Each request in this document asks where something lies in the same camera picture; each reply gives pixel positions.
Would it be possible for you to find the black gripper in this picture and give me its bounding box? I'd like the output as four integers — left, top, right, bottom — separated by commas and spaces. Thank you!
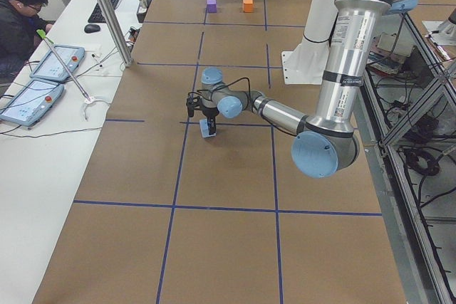
199, 102, 219, 135

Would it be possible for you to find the black keyboard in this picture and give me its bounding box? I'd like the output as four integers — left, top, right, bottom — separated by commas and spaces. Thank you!
87, 0, 124, 23

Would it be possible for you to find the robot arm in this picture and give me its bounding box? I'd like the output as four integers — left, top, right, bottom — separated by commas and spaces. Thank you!
187, 0, 418, 178

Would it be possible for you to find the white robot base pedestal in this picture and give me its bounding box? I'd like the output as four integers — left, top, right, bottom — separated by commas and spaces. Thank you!
281, 0, 338, 85

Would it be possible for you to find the light blue foam block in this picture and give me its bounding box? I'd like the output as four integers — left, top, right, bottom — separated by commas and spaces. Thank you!
199, 119, 216, 138

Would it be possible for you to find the lower teach pendant tablet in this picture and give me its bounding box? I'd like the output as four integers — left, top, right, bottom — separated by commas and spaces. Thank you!
1, 78, 65, 127

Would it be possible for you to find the grabber stick with green handle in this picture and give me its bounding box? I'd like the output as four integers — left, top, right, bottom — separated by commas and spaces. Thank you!
36, 29, 110, 121

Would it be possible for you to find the seated person in black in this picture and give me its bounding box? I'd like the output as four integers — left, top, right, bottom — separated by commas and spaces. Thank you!
1, 0, 53, 83

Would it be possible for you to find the black computer mouse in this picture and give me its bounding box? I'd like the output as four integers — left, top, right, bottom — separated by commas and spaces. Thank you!
83, 23, 101, 33

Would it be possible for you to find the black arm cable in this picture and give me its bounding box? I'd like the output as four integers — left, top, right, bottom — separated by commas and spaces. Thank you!
187, 76, 253, 100

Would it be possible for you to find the aluminium frame post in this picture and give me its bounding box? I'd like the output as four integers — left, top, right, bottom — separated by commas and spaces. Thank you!
97, 0, 133, 68

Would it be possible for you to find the purple foam block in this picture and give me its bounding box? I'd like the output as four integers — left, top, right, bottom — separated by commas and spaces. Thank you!
206, 0, 217, 14

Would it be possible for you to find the upper teach pendant tablet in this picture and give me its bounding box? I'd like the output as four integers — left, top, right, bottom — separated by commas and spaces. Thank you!
30, 45, 86, 83

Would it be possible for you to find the aluminium frame rack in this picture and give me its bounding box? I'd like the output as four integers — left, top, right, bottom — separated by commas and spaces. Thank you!
356, 15, 455, 303

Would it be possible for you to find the teach pendant tablet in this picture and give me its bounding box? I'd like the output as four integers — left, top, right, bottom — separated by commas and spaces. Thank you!
30, 45, 86, 83
1, 78, 65, 127

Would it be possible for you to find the orange foam block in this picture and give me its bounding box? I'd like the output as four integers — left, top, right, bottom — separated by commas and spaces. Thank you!
242, 0, 254, 13

